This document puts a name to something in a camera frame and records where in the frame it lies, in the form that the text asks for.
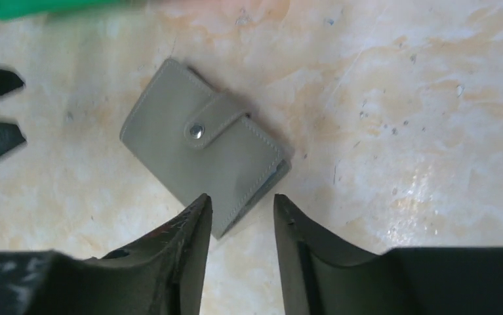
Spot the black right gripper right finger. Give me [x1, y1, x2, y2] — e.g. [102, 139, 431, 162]
[273, 194, 503, 314]

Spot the green plastic bin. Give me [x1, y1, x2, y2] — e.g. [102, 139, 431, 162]
[0, 0, 143, 21]

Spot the grey leather card holder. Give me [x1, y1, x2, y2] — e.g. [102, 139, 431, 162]
[119, 58, 291, 239]

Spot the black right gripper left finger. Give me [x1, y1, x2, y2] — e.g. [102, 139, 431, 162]
[0, 194, 212, 314]

